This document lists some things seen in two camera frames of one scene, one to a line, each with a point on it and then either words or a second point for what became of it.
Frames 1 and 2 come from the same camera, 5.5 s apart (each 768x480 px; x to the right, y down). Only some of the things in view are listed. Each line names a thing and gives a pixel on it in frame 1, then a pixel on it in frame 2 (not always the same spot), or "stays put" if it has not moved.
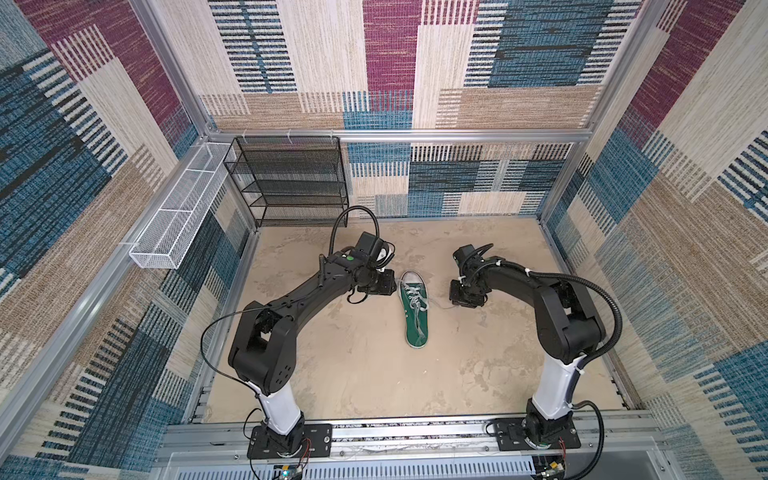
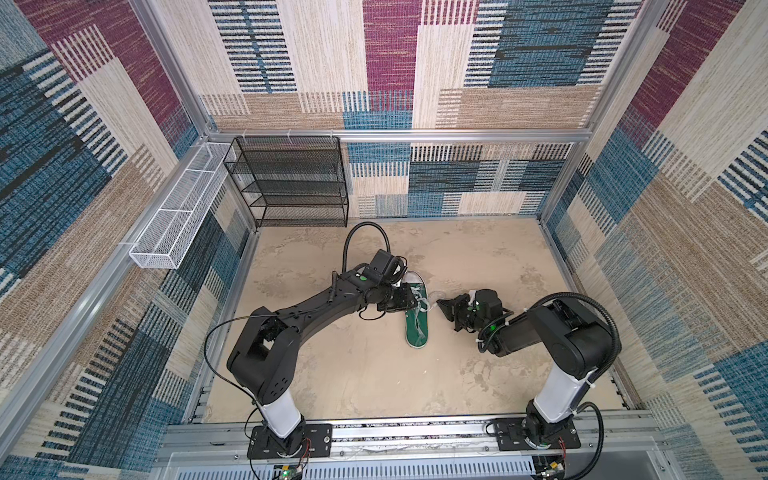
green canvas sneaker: x=413 y=289 stays put
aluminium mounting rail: x=408 y=446 stays put
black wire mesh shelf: x=299 y=180 stays put
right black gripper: x=457 y=299 -> x=451 y=306
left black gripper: x=386 y=287 -> x=404 y=302
